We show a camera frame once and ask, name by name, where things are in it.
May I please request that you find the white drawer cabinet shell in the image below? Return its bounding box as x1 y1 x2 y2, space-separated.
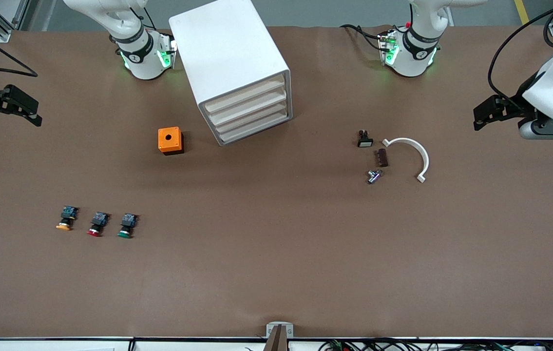
168 0 294 147

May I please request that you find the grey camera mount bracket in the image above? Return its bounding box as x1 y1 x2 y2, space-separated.
266 322 294 351

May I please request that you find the orange button enclosure box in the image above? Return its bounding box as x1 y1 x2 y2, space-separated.
158 127 184 156

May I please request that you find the red push button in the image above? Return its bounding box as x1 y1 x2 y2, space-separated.
86 212 110 238

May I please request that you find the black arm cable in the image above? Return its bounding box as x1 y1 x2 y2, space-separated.
0 19 39 78
488 4 553 110

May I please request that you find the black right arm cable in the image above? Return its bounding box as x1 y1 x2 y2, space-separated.
0 19 39 78

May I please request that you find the green push button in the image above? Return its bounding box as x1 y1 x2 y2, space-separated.
117 213 139 239

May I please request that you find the white plastic drawer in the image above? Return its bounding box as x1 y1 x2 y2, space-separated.
207 85 288 125
203 73 287 115
216 107 290 143
211 97 289 135

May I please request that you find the yellow push button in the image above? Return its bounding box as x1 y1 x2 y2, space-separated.
56 206 79 231

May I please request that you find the white curved plastic bracket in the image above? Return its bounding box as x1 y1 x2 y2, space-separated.
382 137 430 184

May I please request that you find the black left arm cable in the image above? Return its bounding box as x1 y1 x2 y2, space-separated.
488 4 553 110

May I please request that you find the black base cable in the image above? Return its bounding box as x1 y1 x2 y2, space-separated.
340 23 386 52

